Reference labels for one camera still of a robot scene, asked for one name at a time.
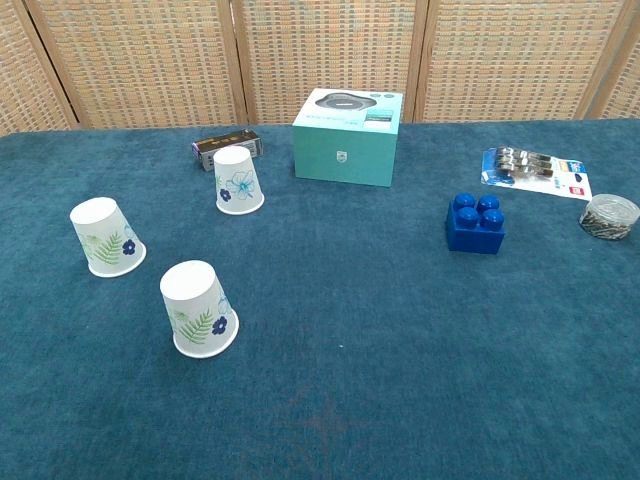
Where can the white floral paper cup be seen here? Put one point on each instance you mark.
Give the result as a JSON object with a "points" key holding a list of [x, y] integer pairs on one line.
{"points": [[192, 300], [240, 172], [102, 225]]}

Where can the teal speaker product box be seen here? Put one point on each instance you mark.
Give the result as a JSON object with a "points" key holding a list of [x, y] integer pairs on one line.
{"points": [[345, 155]]}

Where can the dark rectangular cardboard box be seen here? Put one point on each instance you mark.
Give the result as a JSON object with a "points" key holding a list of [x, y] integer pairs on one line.
{"points": [[235, 136]]}

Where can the blue plastic building brick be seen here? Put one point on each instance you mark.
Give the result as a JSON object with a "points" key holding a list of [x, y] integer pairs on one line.
{"points": [[475, 235]]}

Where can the woven rattan screen panel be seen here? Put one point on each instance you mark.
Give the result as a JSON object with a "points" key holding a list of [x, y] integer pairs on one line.
{"points": [[515, 60], [25, 75], [325, 45], [135, 60], [625, 90]]}

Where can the blister pack of batteries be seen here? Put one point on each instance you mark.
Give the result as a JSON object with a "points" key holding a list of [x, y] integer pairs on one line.
{"points": [[530, 172]]}

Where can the clear jar of clips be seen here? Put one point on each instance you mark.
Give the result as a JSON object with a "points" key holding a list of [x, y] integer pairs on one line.
{"points": [[607, 217]]}

